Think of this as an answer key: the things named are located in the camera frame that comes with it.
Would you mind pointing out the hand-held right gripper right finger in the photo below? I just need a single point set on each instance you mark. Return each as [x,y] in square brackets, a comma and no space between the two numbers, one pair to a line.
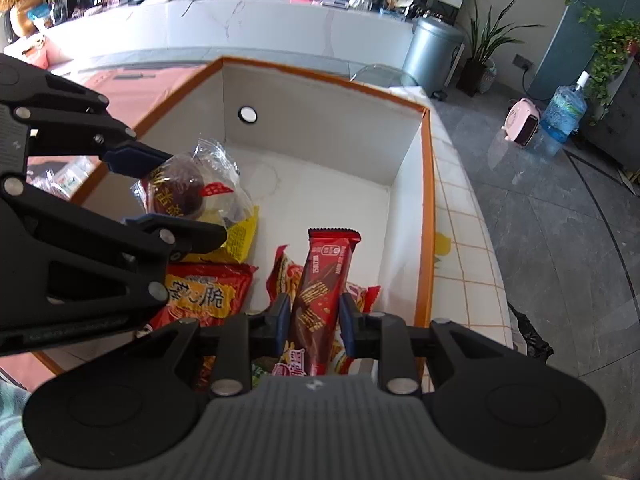
[347,325]

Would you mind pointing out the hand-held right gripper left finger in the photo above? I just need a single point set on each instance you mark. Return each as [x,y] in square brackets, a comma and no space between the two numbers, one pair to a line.
[282,320]

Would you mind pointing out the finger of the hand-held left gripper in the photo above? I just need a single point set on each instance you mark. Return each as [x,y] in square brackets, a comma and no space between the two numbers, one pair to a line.
[150,221]
[135,157]

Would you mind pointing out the orange striped fries snack bag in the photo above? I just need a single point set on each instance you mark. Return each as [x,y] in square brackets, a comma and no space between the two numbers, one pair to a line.
[281,275]

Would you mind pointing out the clear brown pastry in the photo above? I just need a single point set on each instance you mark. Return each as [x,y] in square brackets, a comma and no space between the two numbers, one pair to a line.
[185,185]

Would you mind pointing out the red chocolate bar wrapper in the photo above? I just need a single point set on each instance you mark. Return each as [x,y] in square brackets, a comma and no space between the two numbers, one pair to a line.
[320,280]

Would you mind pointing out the yellow snack packet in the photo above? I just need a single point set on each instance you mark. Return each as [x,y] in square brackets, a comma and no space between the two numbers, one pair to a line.
[242,237]

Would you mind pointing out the orange cardboard box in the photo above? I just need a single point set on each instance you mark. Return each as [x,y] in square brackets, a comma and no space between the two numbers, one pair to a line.
[320,110]

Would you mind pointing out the white silver snack bag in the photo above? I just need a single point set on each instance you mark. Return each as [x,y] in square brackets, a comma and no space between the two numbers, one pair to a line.
[67,176]

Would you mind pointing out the red storage box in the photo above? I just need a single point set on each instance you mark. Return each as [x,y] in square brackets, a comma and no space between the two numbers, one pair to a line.
[41,55]

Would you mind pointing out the white marble tv console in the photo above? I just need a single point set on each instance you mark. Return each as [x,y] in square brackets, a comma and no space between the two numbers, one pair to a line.
[250,25]

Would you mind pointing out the golden gourd vase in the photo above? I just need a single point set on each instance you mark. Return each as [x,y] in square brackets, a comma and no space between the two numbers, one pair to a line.
[25,17]

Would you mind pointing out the black plastic bag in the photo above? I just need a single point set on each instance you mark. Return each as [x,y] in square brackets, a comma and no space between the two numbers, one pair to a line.
[530,335]

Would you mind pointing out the round glass side table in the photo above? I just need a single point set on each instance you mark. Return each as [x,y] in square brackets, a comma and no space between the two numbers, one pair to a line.
[382,74]

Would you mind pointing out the pink space heater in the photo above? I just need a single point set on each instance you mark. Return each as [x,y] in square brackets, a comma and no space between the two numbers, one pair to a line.
[522,122]

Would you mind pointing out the silver pedal trash can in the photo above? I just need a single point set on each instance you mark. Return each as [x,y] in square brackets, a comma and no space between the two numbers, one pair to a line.
[430,55]

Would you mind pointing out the long leaf potted plant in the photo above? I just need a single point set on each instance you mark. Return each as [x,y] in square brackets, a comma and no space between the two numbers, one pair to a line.
[482,55]

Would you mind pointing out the blue water jug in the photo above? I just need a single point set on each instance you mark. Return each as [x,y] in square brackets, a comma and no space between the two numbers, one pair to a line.
[562,112]

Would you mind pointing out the dark grey cabinet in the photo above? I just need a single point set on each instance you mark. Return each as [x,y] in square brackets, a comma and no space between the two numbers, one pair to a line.
[620,125]

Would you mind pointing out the trailing green pothos plant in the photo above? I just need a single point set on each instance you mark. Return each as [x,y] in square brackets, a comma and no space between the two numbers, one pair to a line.
[615,45]

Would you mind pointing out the wall power socket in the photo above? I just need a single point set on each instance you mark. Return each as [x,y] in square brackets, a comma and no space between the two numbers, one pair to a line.
[522,62]

